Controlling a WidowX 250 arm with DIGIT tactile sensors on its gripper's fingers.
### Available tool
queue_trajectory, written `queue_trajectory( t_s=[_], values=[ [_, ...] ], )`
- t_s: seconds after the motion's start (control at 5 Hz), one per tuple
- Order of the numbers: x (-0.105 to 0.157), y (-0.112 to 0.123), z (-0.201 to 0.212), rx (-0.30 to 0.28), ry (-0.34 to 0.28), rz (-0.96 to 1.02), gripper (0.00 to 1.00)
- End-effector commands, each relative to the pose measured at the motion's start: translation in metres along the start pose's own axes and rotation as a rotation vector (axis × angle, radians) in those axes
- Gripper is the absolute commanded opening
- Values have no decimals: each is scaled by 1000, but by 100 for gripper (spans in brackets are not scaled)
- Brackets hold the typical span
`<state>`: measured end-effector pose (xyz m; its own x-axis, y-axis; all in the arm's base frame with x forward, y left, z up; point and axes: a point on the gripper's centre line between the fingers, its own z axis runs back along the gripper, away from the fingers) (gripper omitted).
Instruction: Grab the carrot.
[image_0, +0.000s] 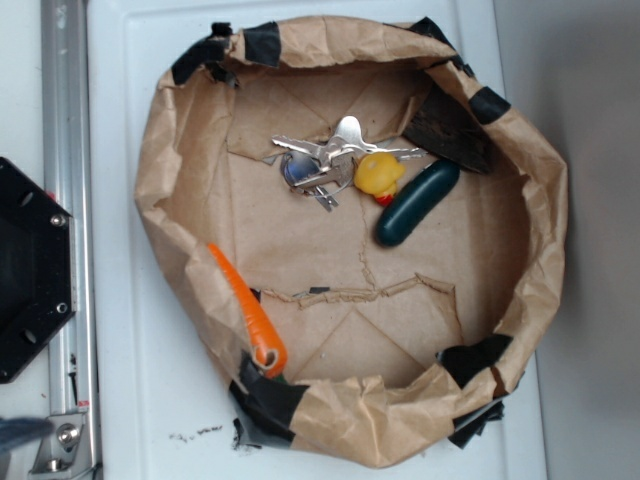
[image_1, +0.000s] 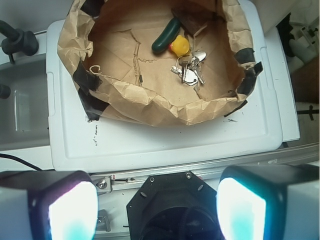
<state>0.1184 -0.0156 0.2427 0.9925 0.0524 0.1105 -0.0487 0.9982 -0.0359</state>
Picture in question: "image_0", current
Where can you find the orange toy carrot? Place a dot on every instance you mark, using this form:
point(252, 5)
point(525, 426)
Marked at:
point(268, 350)

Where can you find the brown paper bag bin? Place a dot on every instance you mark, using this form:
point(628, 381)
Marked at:
point(390, 349)

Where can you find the yellow rubber duck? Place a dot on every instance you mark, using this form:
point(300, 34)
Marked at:
point(377, 175)

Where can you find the dark green toy cucumber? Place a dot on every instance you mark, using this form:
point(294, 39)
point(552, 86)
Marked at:
point(412, 204)

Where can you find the white tray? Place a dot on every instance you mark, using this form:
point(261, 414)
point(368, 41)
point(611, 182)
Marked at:
point(165, 413)

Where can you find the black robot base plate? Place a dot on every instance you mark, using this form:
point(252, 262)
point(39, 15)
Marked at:
point(36, 277)

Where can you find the aluminium extrusion rail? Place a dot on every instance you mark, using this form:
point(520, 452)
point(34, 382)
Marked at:
point(73, 365)

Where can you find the metal corner bracket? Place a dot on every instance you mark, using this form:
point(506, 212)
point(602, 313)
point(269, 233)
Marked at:
point(65, 453)

